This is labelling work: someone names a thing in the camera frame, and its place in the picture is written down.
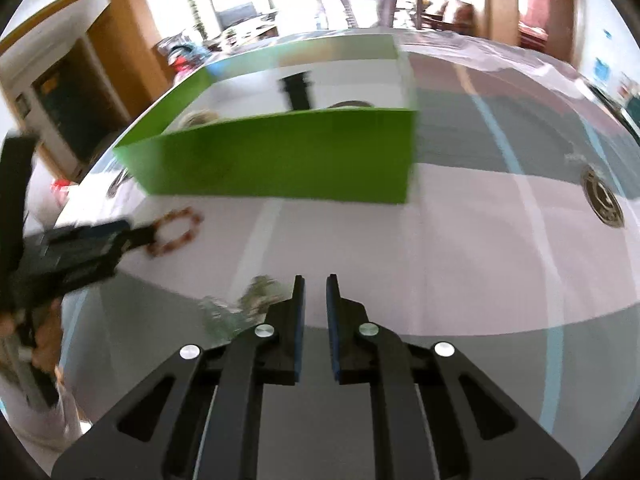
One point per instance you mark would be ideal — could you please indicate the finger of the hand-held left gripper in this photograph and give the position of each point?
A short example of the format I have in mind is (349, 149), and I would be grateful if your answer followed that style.
(137, 237)

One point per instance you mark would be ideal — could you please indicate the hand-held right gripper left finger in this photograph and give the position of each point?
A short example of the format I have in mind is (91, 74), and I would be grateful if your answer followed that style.
(298, 330)

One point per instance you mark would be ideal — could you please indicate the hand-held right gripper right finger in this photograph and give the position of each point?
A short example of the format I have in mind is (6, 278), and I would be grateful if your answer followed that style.
(333, 330)

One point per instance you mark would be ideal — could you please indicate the pale jade bangle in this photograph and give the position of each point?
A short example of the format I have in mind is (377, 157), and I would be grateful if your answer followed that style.
(220, 317)

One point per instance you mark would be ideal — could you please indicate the green cardboard box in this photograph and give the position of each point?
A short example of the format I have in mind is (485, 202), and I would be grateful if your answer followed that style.
(280, 160)

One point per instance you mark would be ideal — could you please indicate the person's left hand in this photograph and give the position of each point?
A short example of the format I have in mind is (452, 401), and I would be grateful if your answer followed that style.
(50, 335)

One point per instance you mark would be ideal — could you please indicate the red and white gift bag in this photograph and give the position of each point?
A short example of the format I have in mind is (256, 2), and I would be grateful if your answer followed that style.
(60, 187)

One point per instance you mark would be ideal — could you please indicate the wooden armchair with clothes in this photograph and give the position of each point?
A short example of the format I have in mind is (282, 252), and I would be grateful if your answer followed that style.
(182, 55)

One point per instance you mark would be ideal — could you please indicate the flat screen television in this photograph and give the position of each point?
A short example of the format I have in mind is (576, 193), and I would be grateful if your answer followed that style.
(235, 15)

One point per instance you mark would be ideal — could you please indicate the carved wooden dining chair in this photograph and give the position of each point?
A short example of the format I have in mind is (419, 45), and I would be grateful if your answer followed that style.
(367, 2)

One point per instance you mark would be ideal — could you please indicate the plastic water bottle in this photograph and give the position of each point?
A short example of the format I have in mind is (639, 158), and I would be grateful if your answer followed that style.
(602, 60)

